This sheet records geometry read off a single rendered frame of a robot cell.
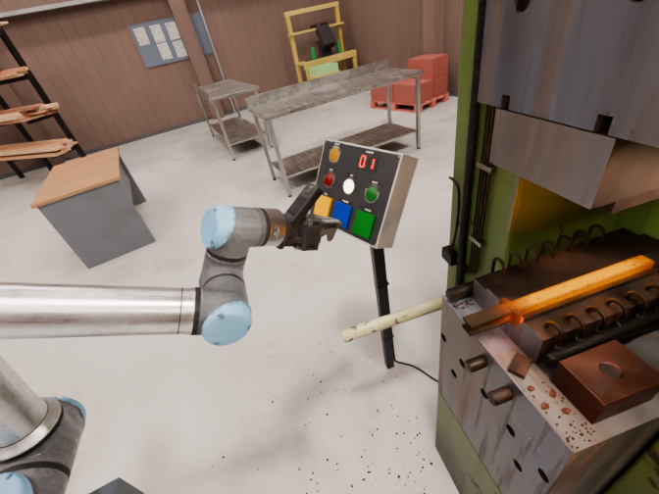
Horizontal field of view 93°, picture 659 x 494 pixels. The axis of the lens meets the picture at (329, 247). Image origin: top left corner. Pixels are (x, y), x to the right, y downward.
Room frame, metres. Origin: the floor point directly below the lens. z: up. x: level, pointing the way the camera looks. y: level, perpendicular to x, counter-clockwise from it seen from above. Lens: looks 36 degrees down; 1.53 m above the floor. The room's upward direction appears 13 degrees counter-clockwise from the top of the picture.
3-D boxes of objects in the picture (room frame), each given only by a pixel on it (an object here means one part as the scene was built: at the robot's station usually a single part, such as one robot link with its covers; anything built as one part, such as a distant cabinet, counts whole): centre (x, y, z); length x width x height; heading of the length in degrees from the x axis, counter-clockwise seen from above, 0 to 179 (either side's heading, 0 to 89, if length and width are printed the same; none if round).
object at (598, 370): (0.25, -0.42, 0.95); 0.12 x 0.09 x 0.07; 98
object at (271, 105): (3.81, -0.44, 0.49); 1.86 x 0.71 x 0.98; 108
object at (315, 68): (8.33, -0.95, 0.88); 1.38 x 1.21 x 1.76; 108
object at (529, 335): (0.45, -0.54, 0.96); 0.42 x 0.20 x 0.09; 98
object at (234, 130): (5.97, 1.18, 0.50); 2.01 x 0.74 x 1.01; 20
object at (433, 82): (5.92, -1.96, 0.36); 1.27 x 0.98 x 0.71; 18
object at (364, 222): (0.81, -0.12, 1.01); 0.07 x 0.05 x 0.07; 33
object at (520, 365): (0.32, -0.32, 0.92); 0.04 x 0.03 x 0.01; 130
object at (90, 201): (3.36, 2.30, 0.36); 1.35 x 0.70 x 0.72; 24
